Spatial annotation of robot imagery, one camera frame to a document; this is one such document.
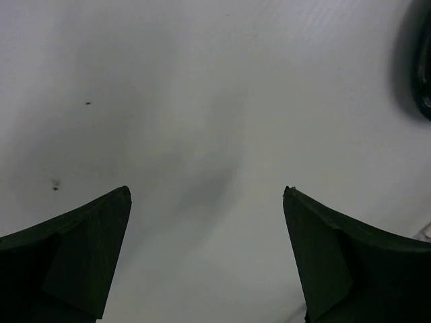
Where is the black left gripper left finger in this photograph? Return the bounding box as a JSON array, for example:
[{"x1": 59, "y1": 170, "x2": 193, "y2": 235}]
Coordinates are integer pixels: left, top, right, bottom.
[{"x1": 1, "y1": 186, "x2": 132, "y2": 322}]

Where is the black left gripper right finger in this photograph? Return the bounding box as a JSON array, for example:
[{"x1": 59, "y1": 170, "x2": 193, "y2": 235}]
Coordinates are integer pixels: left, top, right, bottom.
[{"x1": 283, "y1": 187, "x2": 430, "y2": 322}]

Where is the black plate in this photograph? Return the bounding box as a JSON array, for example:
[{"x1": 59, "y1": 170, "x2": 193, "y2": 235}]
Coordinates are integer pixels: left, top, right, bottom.
[{"x1": 389, "y1": 1, "x2": 430, "y2": 123}]

